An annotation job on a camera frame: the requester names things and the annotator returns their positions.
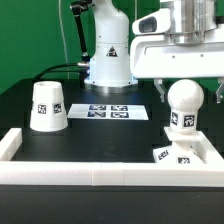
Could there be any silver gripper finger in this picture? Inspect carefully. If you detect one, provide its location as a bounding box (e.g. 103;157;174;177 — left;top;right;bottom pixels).
154;79;166;102
216;77;224;103

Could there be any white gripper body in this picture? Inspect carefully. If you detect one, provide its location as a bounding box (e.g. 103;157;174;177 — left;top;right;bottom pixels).
129;33;224;80

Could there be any white lamp bulb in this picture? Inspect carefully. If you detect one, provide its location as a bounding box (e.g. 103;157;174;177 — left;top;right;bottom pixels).
168;79;204;134

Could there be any white lamp base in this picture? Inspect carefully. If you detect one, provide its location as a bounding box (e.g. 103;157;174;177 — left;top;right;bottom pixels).
153;127;203;165

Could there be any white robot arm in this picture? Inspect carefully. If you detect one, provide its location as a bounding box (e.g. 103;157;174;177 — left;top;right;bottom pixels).
85;0;224;100

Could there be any white lamp shade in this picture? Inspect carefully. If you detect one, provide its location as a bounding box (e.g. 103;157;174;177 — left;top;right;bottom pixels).
30;81;68;132

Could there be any white marker tag sheet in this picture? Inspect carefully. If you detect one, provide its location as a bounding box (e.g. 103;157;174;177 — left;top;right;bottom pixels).
68;104;148;120

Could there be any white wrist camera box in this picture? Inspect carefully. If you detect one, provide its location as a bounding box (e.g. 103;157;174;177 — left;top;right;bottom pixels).
132;8;171;35

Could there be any black cable bundle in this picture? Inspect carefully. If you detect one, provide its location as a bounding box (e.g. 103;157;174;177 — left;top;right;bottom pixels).
32;62;91;82

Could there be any white U-shaped border wall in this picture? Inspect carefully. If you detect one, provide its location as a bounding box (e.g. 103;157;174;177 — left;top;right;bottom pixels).
0;128;224;187

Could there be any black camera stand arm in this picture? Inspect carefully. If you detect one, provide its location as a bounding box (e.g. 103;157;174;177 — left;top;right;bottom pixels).
70;0;92;62

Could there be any white hanging cable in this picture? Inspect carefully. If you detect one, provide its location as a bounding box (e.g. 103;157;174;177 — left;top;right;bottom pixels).
58;0;70;80

